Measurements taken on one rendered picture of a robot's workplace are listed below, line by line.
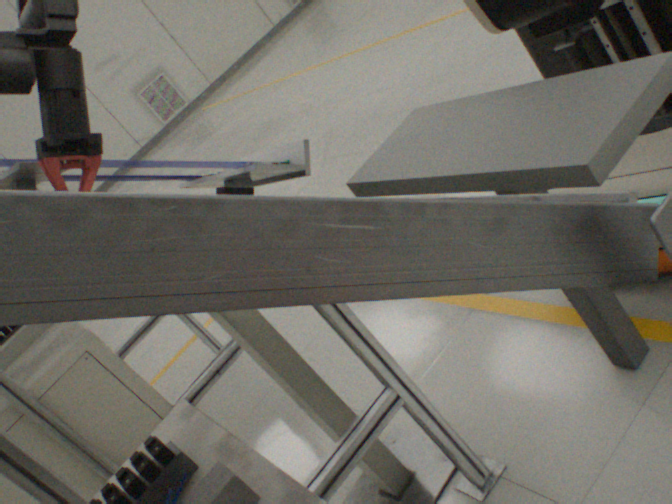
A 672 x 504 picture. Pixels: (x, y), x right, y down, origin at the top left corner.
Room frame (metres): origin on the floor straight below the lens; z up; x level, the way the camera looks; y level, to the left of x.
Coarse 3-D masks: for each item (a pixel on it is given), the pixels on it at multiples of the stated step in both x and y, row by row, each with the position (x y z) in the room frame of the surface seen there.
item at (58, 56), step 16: (32, 48) 0.94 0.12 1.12; (48, 48) 0.95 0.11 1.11; (64, 48) 0.96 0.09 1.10; (32, 64) 0.94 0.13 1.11; (48, 64) 0.94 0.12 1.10; (64, 64) 0.94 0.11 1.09; (80, 64) 0.96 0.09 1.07; (48, 80) 0.94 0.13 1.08; (64, 80) 0.94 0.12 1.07; (80, 80) 0.95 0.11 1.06
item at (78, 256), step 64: (0, 192) 0.34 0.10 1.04; (64, 192) 0.34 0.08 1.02; (0, 256) 0.33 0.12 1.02; (64, 256) 0.34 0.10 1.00; (128, 256) 0.34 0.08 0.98; (192, 256) 0.35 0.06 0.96; (256, 256) 0.36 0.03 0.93; (320, 256) 0.37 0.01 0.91; (384, 256) 0.38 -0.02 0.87; (448, 256) 0.39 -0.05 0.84; (512, 256) 0.41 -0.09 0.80; (576, 256) 0.42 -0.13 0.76; (640, 256) 0.44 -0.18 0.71; (0, 320) 0.32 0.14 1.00; (64, 320) 0.33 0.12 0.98
